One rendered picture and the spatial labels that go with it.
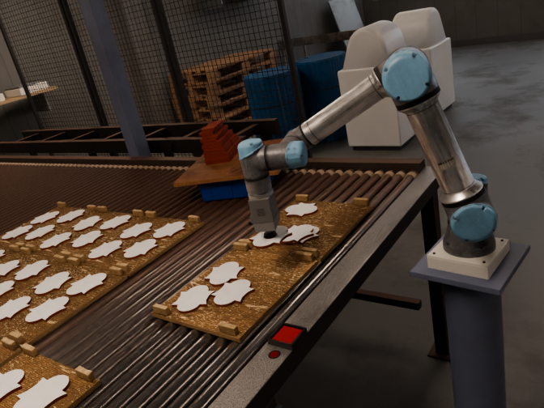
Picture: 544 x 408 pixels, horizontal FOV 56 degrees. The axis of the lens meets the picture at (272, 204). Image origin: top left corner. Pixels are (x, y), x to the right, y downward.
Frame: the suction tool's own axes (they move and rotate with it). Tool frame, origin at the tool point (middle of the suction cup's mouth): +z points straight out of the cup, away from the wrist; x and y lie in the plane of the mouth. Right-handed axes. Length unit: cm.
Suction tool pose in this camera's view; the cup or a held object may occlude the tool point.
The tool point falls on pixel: (271, 239)
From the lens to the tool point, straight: 158.4
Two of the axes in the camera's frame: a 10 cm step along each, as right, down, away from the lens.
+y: -1.8, 4.1, -8.9
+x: 9.6, -1.1, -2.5
